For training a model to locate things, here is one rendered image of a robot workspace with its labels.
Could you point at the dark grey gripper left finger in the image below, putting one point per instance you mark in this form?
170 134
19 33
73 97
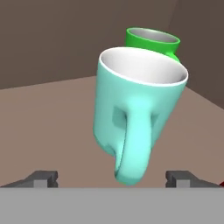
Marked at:
43 176

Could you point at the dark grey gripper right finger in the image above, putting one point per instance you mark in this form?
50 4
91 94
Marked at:
180 176

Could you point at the turquoise mug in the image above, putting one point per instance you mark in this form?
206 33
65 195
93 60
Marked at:
134 116

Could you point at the green mug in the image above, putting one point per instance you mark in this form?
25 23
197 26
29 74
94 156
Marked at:
151 43

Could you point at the dark red object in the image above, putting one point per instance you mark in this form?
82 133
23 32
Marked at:
222 184

